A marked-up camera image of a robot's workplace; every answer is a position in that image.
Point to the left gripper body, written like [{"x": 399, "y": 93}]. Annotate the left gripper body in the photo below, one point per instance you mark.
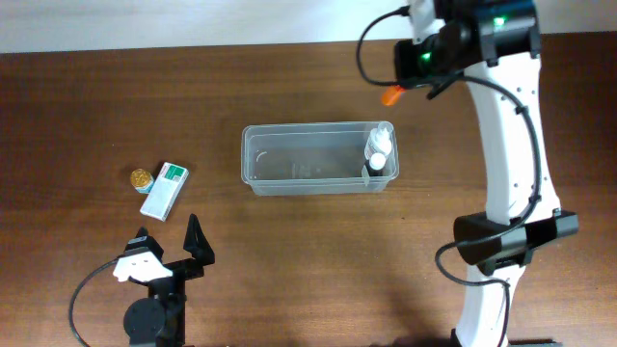
[{"x": 174, "y": 286}]

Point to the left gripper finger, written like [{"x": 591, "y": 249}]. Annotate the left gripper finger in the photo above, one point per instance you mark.
[
  {"x": 143, "y": 242},
  {"x": 196, "y": 244}
]

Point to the small jar gold lid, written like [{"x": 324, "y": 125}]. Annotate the small jar gold lid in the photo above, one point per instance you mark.
[{"x": 142, "y": 181}]

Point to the orange tube white cap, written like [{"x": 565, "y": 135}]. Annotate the orange tube white cap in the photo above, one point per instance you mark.
[{"x": 391, "y": 95}]

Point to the white spray bottle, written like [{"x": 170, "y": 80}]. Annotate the white spray bottle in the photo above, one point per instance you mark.
[{"x": 379, "y": 140}]

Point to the dark bottle white cap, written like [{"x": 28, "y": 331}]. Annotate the dark bottle white cap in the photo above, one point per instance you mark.
[{"x": 373, "y": 167}]

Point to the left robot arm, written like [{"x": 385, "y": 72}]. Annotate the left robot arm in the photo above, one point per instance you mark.
[{"x": 159, "y": 318}]

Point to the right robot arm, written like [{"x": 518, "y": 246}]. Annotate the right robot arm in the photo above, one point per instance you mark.
[{"x": 494, "y": 47}]

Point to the clear plastic container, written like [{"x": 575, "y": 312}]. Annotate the clear plastic container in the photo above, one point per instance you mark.
[{"x": 311, "y": 159}]

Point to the white green medicine box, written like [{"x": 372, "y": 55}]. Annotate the white green medicine box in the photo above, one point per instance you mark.
[{"x": 164, "y": 191}]

